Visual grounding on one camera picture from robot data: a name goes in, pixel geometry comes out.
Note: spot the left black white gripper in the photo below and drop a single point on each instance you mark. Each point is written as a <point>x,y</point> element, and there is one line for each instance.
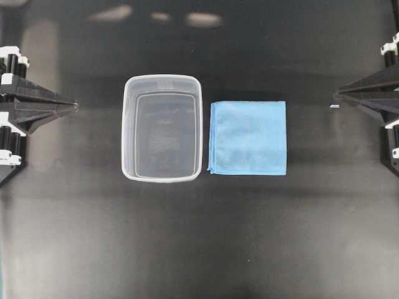
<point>27,117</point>

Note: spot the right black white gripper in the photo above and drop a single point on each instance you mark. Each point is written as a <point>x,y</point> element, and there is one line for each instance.
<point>382,106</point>

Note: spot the folded blue microfiber towel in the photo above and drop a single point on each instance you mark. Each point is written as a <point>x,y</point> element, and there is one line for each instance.
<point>248,138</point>

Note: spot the clear plastic rectangular container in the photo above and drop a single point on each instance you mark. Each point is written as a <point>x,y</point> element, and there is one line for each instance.
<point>162,128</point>

